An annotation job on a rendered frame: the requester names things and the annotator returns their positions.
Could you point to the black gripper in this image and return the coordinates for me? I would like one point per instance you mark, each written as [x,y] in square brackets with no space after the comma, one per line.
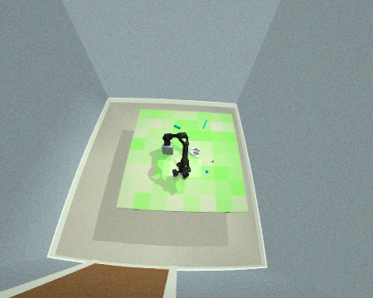
[175,172]

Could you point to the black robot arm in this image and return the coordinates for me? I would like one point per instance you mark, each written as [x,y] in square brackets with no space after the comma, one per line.
[183,165]

